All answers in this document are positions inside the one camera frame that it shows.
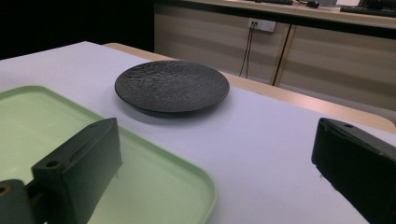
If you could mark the white wall socket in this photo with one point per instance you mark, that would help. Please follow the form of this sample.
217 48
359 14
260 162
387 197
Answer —
262 24

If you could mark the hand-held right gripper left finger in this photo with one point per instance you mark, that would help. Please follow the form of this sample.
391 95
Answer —
81 168

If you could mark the black computer mouse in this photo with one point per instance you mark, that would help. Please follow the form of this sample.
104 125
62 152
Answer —
312 4

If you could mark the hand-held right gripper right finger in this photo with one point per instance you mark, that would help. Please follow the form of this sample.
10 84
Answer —
358 168

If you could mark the white table cover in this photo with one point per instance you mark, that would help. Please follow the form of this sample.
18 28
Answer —
264 149

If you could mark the black keyboard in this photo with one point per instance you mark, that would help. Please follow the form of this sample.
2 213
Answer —
367 11

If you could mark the wooden counter cabinet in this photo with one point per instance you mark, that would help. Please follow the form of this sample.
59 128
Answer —
327 56

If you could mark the light green tray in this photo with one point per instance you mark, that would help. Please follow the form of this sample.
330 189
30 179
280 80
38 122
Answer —
149 186

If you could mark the black slate plate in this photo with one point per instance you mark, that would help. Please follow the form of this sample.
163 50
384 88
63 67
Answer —
172 85

